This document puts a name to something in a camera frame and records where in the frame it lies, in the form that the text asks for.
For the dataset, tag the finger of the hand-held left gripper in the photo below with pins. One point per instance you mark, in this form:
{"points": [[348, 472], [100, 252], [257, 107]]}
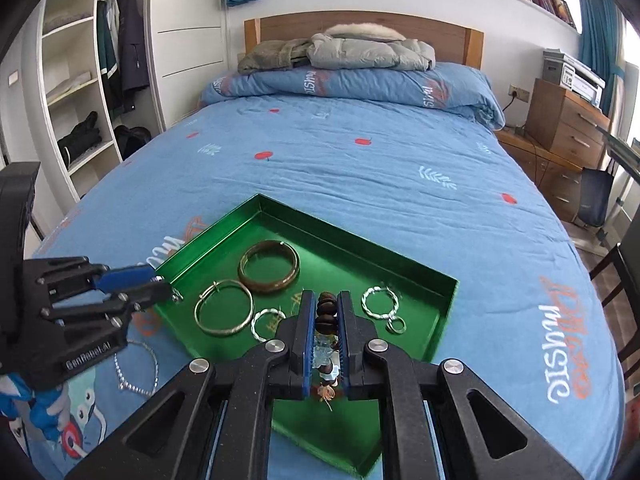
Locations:
{"points": [[145, 296], [127, 277]]}

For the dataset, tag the black backpack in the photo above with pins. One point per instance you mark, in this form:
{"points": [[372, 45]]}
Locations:
{"points": [[132, 140]]}

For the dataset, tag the white printer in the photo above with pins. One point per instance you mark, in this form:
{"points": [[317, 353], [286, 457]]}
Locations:
{"points": [[575, 77]]}

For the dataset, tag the white folded clothes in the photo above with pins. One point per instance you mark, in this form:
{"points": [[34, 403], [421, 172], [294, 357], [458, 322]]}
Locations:
{"points": [[72, 86]]}

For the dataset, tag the blue pillow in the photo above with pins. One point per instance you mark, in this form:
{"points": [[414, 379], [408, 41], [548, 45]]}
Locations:
{"points": [[350, 87]]}

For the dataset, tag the large silver bangle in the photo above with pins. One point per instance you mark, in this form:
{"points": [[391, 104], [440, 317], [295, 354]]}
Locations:
{"points": [[222, 333]]}

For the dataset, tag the light switch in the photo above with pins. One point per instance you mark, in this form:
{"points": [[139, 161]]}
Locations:
{"points": [[13, 78]]}

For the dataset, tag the green tray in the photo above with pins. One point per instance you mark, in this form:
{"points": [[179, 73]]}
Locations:
{"points": [[320, 260]]}

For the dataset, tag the twisted silver hoop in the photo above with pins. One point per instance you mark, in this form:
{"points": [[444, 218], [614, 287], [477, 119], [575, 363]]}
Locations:
{"points": [[253, 325], [364, 302]]}

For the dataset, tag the wall socket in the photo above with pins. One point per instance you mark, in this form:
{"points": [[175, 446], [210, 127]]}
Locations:
{"points": [[519, 93]]}

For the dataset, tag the dark tote bag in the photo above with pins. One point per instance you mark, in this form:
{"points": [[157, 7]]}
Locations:
{"points": [[595, 197]]}

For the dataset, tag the wooden drawer cabinet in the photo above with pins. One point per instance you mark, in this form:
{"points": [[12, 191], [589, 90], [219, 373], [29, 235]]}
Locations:
{"points": [[565, 122]]}

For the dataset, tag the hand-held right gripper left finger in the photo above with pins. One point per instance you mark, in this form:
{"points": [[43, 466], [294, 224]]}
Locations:
{"points": [[307, 345]]}

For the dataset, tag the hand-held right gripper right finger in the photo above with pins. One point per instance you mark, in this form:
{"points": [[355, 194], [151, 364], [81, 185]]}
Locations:
{"points": [[346, 345]]}

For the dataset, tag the wooden nightstand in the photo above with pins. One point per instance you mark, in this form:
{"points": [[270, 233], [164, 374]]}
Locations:
{"points": [[545, 170]]}

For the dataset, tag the hanging clothes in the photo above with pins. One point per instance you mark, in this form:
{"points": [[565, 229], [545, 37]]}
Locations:
{"points": [[127, 45]]}

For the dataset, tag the blue printed bed sheet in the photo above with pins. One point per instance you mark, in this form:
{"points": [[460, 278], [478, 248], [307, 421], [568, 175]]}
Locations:
{"points": [[375, 185]]}

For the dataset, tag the white wardrobe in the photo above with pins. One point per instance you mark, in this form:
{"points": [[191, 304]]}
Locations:
{"points": [[185, 35]]}

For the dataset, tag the grey puffer jacket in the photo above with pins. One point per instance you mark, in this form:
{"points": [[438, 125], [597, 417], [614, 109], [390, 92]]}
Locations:
{"points": [[370, 52], [280, 27]]}

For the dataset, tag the brown bangle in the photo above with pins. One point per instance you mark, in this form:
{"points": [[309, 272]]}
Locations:
{"points": [[265, 287]]}

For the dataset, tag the olive jacket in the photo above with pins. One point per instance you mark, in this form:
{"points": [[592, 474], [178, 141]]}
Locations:
{"points": [[270, 57]]}

